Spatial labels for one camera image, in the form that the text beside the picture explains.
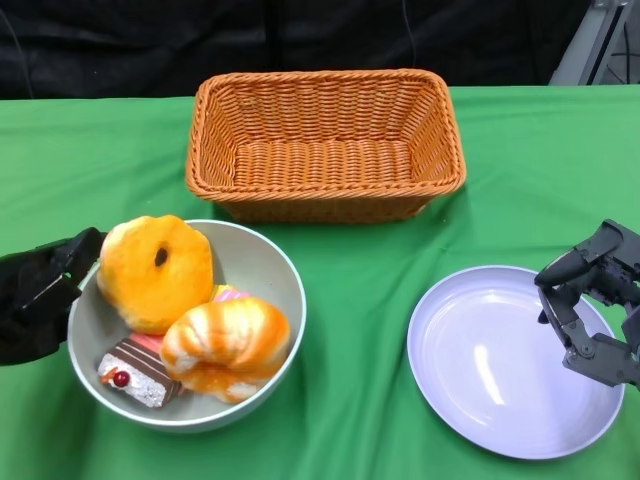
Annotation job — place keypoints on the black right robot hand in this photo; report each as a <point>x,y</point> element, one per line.
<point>600,360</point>

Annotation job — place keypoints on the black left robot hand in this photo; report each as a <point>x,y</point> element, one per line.
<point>35,300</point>

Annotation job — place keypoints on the round orange bun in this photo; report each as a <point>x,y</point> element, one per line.
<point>150,280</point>

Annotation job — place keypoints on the orange white twisted bread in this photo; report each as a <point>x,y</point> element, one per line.
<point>225,345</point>

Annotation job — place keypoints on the pale grey-green bowl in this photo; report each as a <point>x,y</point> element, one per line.
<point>260,270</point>

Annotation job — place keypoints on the lavender plate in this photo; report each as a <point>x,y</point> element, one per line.
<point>475,360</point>

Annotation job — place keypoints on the chocolate pink layered cake slice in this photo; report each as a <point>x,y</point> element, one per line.
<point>140,380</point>

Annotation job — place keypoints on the pink cake slice with cherry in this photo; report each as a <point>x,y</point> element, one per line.
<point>232,295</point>

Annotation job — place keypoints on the orange wicker basket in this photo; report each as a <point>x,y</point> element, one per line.
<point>325,160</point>

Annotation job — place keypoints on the black cloth backdrop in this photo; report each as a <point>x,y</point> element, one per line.
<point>150,45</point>

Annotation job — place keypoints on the grey aluminium frame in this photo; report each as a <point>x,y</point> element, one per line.
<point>585,45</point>

